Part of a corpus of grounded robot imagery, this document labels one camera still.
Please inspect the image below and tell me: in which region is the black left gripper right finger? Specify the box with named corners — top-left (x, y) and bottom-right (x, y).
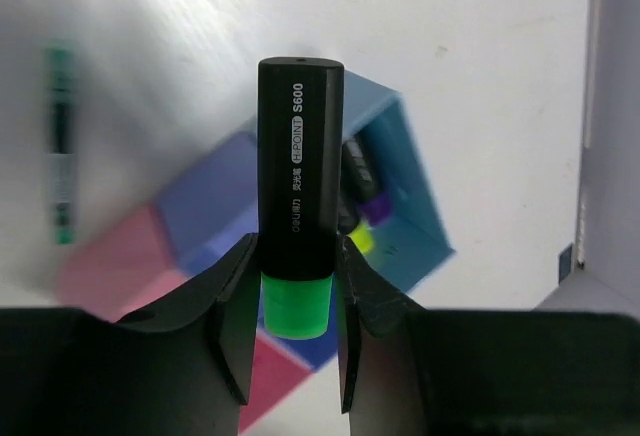
top-left (335, 237), bottom-right (639, 435)

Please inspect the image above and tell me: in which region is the pink bin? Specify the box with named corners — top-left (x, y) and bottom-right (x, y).
top-left (55, 204), bottom-right (312, 433)

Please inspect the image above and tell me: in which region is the black highlighter purple cap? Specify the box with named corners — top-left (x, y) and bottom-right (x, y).
top-left (342, 134), bottom-right (392, 227)

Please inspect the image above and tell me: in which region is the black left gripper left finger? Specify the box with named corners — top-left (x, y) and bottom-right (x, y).
top-left (1, 234), bottom-right (260, 435)

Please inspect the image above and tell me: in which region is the green gel pen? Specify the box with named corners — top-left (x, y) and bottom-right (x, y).
top-left (45, 46), bottom-right (76, 245)

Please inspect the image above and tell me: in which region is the left corner label sticker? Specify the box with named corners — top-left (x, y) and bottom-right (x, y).
top-left (558, 243), bottom-right (574, 284)

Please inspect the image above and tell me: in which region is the light blue bin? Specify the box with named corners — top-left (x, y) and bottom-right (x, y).
top-left (338, 70), bottom-right (452, 291)

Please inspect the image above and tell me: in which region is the black highlighter green cap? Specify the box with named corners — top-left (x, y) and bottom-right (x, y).
top-left (257, 57), bottom-right (345, 340)

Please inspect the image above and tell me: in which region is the dark blue bin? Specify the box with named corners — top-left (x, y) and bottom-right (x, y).
top-left (154, 130), bottom-right (341, 372)

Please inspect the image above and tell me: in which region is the black highlighter yellow cap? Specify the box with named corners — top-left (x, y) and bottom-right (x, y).
top-left (338, 200), bottom-right (375, 254)

